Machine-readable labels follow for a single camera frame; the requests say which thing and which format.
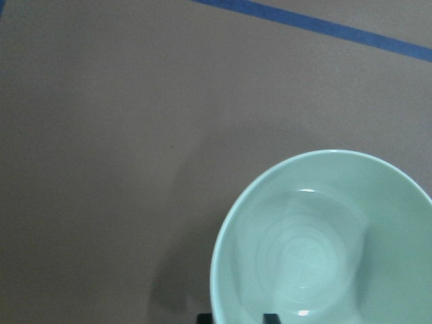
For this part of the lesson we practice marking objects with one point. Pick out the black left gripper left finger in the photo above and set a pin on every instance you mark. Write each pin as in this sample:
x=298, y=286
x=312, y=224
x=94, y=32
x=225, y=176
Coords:
x=204, y=318

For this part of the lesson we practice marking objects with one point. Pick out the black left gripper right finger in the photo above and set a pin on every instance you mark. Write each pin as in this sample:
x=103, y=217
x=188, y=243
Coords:
x=271, y=318

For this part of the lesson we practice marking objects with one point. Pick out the mint green bowl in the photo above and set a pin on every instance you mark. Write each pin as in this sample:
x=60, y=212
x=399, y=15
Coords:
x=325, y=237

